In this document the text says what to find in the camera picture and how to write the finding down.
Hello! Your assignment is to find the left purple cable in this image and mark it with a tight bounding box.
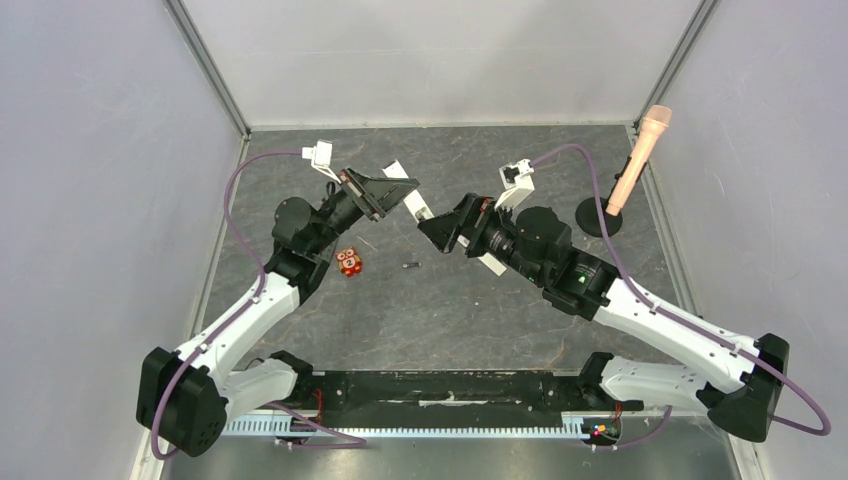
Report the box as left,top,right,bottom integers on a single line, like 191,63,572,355
149,149,367,461

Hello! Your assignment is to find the red owl number block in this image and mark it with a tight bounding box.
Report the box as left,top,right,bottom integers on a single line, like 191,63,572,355
335,246,362,277

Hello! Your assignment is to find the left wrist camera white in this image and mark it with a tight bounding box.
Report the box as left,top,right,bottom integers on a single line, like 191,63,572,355
301,140,341,183

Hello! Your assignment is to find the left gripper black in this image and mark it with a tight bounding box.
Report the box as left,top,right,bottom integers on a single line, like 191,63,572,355
307,165,419,255

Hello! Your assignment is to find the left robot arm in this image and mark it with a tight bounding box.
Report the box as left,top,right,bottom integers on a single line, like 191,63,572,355
136,169,419,460

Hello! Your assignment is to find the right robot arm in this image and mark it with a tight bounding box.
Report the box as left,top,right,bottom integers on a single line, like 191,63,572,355
414,193,790,443

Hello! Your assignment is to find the white remote control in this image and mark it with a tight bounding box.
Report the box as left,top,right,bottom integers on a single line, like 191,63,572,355
382,160,435,223

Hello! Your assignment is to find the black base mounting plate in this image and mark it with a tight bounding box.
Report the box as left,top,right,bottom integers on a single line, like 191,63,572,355
282,370,644,429

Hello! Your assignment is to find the pink toy microphone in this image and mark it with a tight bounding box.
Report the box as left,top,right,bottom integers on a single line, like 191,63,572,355
605,105,673,216

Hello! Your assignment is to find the black microphone stand base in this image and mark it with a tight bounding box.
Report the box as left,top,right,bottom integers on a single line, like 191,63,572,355
575,198,623,238

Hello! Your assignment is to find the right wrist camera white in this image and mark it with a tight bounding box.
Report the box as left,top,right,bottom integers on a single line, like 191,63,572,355
495,159,535,211

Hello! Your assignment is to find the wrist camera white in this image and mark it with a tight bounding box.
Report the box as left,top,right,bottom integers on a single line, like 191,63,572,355
301,140,341,183
495,159,535,211

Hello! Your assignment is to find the white slotted cable duct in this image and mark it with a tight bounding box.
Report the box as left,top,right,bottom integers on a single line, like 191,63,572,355
221,414,586,439

